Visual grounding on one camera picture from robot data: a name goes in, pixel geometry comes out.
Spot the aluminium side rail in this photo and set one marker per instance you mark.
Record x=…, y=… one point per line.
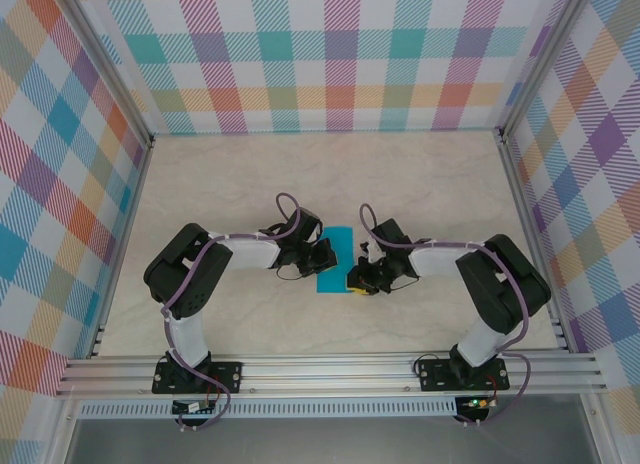
x=534, y=234
x=132, y=204

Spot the aluminium frame leg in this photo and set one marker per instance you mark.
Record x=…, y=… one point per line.
x=62, y=434
x=602, y=434

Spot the aluminium frame upright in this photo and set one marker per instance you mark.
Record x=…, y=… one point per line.
x=106, y=59
x=544, y=59

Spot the aluminium mounting rail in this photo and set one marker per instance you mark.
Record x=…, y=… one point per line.
x=325, y=376

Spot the blue paper sheet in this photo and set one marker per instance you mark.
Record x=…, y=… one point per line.
x=340, y=244

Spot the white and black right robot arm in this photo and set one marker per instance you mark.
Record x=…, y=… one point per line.
x=440, y=264

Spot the grey metal sheet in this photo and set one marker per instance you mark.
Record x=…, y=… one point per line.
x=325, y=441

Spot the small circuit board green light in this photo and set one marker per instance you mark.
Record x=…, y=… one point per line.
x=477, y=403

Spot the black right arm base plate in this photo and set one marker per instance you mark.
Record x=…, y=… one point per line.
x=430, y=374

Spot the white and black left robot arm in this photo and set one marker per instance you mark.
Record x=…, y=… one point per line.
x=250, y=256

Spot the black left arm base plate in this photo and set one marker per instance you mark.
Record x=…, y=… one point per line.
x=232, y=371

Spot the small black circuit board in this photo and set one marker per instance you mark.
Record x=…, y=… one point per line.
x=187, y=408

